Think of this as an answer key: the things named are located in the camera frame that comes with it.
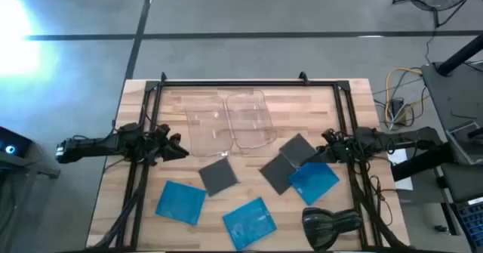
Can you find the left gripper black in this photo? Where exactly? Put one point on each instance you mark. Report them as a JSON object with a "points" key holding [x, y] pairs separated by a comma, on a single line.
{"points": [[155, 149]]}

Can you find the black stand pole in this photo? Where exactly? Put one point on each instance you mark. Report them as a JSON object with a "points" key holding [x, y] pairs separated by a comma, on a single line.
{"points": [[460, 54]]}

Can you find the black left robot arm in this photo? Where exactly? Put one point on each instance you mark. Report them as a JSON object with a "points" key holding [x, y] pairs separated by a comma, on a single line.
{"points": [[94, 147]]}

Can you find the black aluminium rig frame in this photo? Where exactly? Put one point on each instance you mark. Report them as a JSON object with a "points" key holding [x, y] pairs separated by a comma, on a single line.
{"points": [[245, 83]]}

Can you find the blue jewel case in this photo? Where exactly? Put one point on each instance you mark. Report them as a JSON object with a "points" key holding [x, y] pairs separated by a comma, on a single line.
{"points": [[181, 202], [313, 183], [249, 223]]}

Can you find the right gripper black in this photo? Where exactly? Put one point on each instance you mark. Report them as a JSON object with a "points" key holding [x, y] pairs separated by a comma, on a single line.
{"points": [[345, 149]]}

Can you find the glossy black plastic device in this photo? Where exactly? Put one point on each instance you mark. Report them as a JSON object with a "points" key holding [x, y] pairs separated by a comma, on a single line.
{"points": [[324, 226]]}

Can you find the dark power strip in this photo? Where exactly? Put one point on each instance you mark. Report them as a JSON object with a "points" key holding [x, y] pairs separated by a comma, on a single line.
{"points": [[397, 107]]}

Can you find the grey side table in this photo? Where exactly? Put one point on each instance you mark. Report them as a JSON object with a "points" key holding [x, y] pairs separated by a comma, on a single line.
{"points": [[453, 94]]}

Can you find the black floor fan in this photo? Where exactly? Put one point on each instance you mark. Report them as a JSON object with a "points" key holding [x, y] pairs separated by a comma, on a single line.
{"points": [[441, 4]]}

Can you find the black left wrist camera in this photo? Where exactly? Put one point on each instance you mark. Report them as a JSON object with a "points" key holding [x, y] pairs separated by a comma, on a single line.
{"points": [[163, 128]]}

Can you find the clear plastic bin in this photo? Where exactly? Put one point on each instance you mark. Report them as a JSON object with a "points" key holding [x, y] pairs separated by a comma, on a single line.
{"points": [[207, 128], [251, 121]]}

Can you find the grey tray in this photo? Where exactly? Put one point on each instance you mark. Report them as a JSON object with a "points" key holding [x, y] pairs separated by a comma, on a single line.
{"points": [[464, 143]]}

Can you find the laptop keyboard with blue backlight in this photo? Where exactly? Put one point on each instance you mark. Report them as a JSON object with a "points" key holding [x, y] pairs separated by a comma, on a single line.
{"points": [[473, 223]]}

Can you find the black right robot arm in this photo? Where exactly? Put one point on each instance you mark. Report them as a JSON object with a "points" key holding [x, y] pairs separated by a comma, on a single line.
{"points": [[407, 137]]}

